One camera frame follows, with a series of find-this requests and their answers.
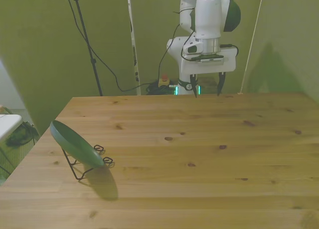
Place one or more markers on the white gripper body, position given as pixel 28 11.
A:
pixel 229 63

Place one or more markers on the white folding table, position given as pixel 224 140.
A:
pixel 7 124

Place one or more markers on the green round plate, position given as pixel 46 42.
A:
pixel 74 145

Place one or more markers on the black tripod stand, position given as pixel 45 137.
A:
pixel 96 69

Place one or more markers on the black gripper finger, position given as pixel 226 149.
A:
pixel 194 85
pixel 220 83

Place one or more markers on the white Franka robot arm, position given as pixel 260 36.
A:
pixel 208 15

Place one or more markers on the white partition edge strip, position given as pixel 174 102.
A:
pixel 134 54

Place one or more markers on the yellow emergency stop button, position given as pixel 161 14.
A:
pixel 164 81

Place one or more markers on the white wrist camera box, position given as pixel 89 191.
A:
pixel 211 60

